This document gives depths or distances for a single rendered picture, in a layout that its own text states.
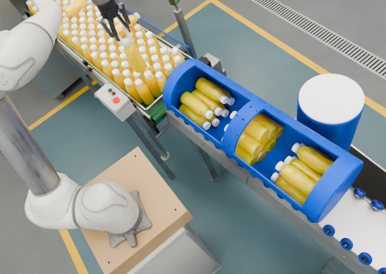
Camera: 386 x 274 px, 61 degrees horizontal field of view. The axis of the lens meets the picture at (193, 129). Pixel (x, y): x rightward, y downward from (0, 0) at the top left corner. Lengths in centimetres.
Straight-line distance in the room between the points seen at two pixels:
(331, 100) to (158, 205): 89
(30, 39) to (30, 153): 38
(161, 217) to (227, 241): 112
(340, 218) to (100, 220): 93
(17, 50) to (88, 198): 54
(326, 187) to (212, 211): 140
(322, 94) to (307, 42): 170
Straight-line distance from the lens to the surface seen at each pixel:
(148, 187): 142
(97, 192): 118
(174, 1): 201
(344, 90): 165
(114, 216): 119
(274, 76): 303
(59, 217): 128
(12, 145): 111
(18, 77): 87
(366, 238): 149
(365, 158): 249
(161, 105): 189
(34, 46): 91
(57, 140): 338
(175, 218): 135
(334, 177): 121
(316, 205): 124
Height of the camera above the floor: 234
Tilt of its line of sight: 56 degrees down
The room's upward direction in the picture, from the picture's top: 25 degrees counter-clockwise
